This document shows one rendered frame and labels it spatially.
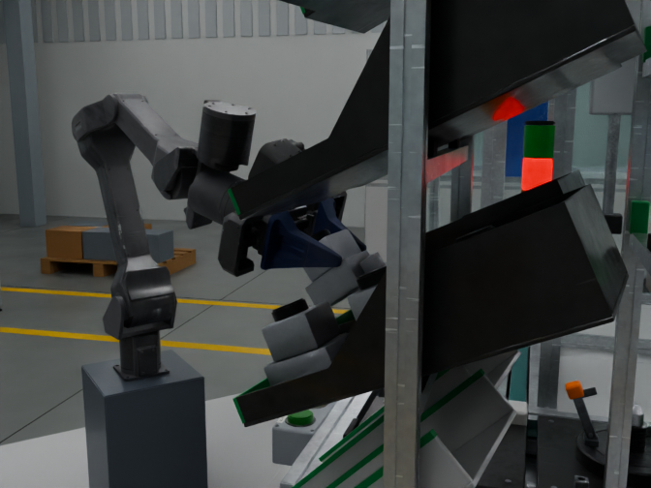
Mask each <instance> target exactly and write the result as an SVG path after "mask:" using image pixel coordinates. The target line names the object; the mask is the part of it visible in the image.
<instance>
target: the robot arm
mask: <svg viewBox="0 0 651 488"><path fill-rule="evenodd" d="M255 118H256V111H255V110H254V109H253V108H251V107H243V106H239V105H234V104H228V103H223V102H221V101H218V100H205V101H204V103H203V107H202V115H201V130H200V138H199V143H197V142H193V141H191V140H187V139H184V138H183V137H181V136H180V135H179V134H178V133H177V132H176V131H175V130H174V129H173V128H172V127H171V126H170V125H169V124H168V123H167V122H166V121H165V120H164V119H163V118H162V117H161V116H160V115H159V114H158V113H157V112H156V111H155V110H154V109H153V108H152V107H151V106H150V105H149V104H148V101H147V99H146V97H145V96H143V95H141V94H139V93H112V94H111V95H106V96H105V97H104V98H103V100H102V101H99V102H97V103H94V104H91V105H89V106H86V107H83V108H82V109H81V110H80V111H79V112H78V113H77V114H76V115H75V116H74V118H73V120H72V133H73V137H74V139H75V140H76V141H77V146H78V149H79V152H80V155H81V157H82V158H83V159H84V160H85V161H86V162H87V163H88V164H89V165H90V166H91V167H93V168H94V169H95V170H96V173H97V176H98V180H99V185H100V189H101V193H102V198H103V202H104V207H105V210H106V215H107V220H108V227H109V232H110V236H111V241H112V245H113V250H114V253H115V258H116V262H117V264H116V265H117V271H116V273H115V276H114V279H113V282H112V284H111V287H110V292H111V301H110V303H109V305H108V308H107V310H106V312H105V314H104V316H103V323H104V328H105V332H106V333H107V334H108V335H110V336H112V337H113V338H115V339H117V340H119V349H120V364H116V365H113V369H114V370H115V371H116V373H117V374H118V375H119V376H120V377H121V378H122V380H123V381H134V380H140V379H145V378H150V377H155V376H160V375H165V374H168V373H169V372H170V369H168V368H167V367H166V366H165V365H164V364H163V363H162V362H161V342H160V330H164V329H171V328H173V324H174V318H175V311H176V304H177V299H176V295H175V292H174V289H173V287H172V284H171V275H170V272H169V270H168V269H167V268H166V267H165V266H159V265H158V264H157V263H156V262H155V261H154V260H153V259H152V256H151V254H150V249H149V245H148V240H147V236H146V232H145V227H144V223H143V219H142V215H141V210H140V203H139V199H138V195H137V190H136V186H135V182H134V177H133V174H132V170H131V165H130V161H131V159H132V156H133V153H134V151H135V148H136V147H137V148H138V149H139V150H140V151H141V153H142V154H143V155H144V156H145V157H146V158H147V159H148V160H149V162H150V163H151V165H152V166H153V169H152V174H151V179H152V180H153V182H154V183H155V185H156V187H157V189H158V190H159V192H160V193H161V195H162V196H163V197H164V198H165V199H168V200H171V199H183V198H187V199H188V200H187V207H186V208H184V213H185V215H186V223H187V226H188V228H189V229H195V228H199V227H202V226H206V225H209V224H211V223H212V221H214V222H216V223H218V224H220V225H222V233H221V239H220V246H219V252H218V260H219V263H220V264H221V266H222V268H223V270H225V271H227V272H228V273H230V274H232V275H233V276H235V277H238V276H241V275H244V274H246V273H249V272H251V271H254V266H255V264H254V261H253V260H251V259H248V258H247V253H248V247H251V246H252V248H254V249H256V250H258V254H259V255H261V256H262V261H261V269H263V270H267V269H273V268H298V267H338V266H340V265H341V261H342V257H341V256H340V255H338V254H337V253H335V252H334V251H333V250H331V249H330V248H328V247H327V246H326V245H324V244H322V243H321V242H319V241H317V240H316V239H314V238H312V237H311V236H312V235H314V234H315V233H317V232H319V231H321V230H323V229H328V230H329V232H330V233H331V234H333V233H335V232H338V231H340V230H343V229H347V228H346V227H345V226H344V225H343V224H342V223H341V221H342V216H343V212H344V207H345V203H346V198H347V193H346V191H345V192H342V193H340V194H338V195H336V196H334V197H332V198H328V199H326V200H324V201H321V202H316V203H312V204H308V205H306V206H301V207H299V208H297V207H296V208H291V209H287V210H282V211H278V212H274V213H269V214H265V215H262V216H257V217H253V218H248V219H244V220H240V219H239V216H237V214H236V211H235V209H234V206H233V202H232V200H231V197H230V195H229V193H228V189H230V188H232V187H234V186H236V185H238V184H240V183H242V182H243V181H245V179H243V178H240V177H238V176H236V175H233V174H231V173H230V172H231V171H235V170H238V167H239V165H244V166H248V164H249V157H250V151H251V144H252V137H253V131H254V125H255ZM304 150H306V149H305V148H304V144H303V143H302V142H295V141H294V140H292V139H289V140H287V139H286V138H282V139H279V140H275V141H272V142H268V143H266V144H265V145H263V146H262V148H261V149H260V151H259V153H258V155H257V157H256V160H255V162H254V164H253V166H252V168H251V170H250V172H249V175H248V179H249V178H251V177H253V176H255V175H257V174H259V173H261V172H263V171H265V170H267V169H269V168H272V167H274V166H276V165H278V164H279V163H281V162H283V161H285V160H287V159H289V158H291V157H292V156H294V155H296V154H298V153H300V152H302V151H304ZM350 233H351V235H352V237H353V238H354V240H355V241H356V244H357V245H358V247H359V248H360V250H361V251H362V252H363V251H366V245H365V244H364V243H362V242H361V241H360V240H359V239H358V238H357V237H356V236H355V235H354V234H353V233H352V232H351V231H350Z"/></svg>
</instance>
